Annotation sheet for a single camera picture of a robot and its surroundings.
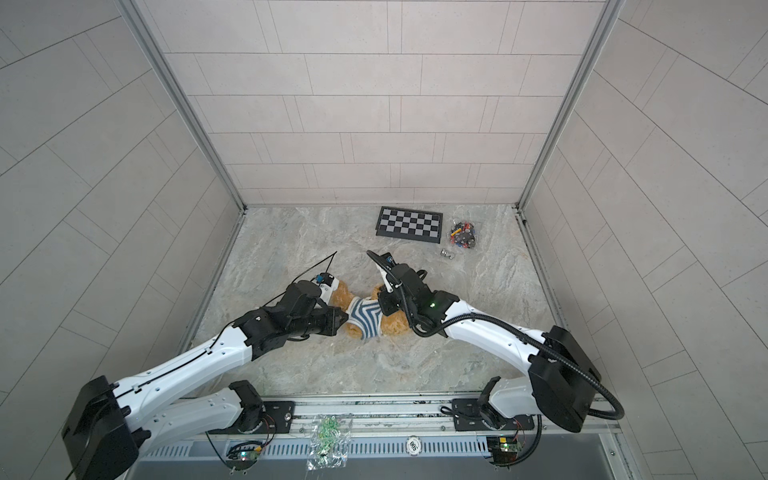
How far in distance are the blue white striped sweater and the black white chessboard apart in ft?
1.12

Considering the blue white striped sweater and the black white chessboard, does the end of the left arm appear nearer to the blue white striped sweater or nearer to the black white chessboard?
the blue white striped sweater

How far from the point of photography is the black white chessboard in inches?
42.2

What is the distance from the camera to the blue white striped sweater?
2.53ft
